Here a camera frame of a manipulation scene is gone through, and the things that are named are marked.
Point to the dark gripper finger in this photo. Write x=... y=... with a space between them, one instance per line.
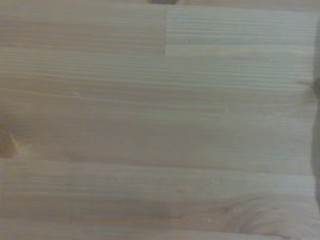
x=318 y=112

